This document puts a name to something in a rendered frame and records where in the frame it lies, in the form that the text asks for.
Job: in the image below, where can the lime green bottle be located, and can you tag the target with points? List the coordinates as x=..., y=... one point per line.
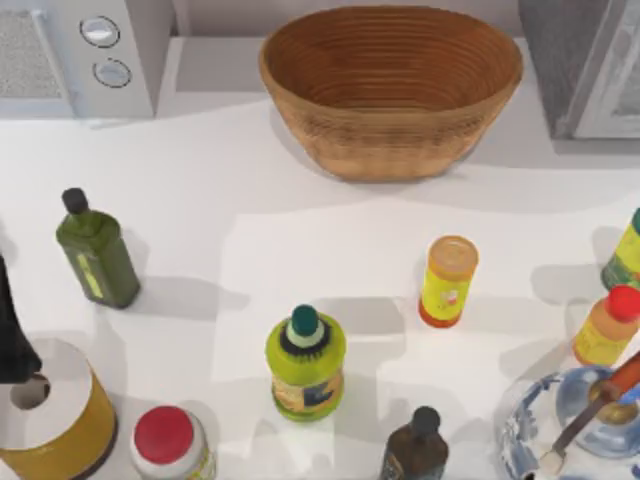
x=306, y=365

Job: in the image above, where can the yellow and orange can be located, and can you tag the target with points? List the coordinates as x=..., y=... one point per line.
x=447, y=282

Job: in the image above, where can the brown woven basket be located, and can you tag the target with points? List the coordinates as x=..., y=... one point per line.
x=390, y=95

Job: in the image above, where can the dark green square bottle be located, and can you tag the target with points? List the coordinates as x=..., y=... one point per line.
x=97, y=257

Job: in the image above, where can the dark brown bottle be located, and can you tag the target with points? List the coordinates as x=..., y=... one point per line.
x=415, y=450

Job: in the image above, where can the red lidded white jar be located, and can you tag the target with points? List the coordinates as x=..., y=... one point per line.
x=167, y=445

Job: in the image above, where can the grey microwave knob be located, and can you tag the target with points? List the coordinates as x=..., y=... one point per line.
x=99, y=31
x=112, y=72

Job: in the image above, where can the orange bottle with red cap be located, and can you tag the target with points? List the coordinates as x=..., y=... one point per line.
x=605, y=327

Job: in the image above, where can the yellow green bottle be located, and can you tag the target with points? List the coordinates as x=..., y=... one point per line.
x=625, y=255

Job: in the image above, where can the pale microwave oven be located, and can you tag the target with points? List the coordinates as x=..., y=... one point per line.
x=75, y=55

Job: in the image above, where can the blue and white teapot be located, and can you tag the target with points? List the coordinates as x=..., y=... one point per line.
x=575, y=425

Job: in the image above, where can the grey cabinet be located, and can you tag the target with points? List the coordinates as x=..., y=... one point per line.
x=585, y=65

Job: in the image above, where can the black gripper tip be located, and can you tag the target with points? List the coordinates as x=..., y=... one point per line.
x=12, y=330

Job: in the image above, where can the yellow roll with white top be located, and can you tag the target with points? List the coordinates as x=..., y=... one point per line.
x=50, y=415

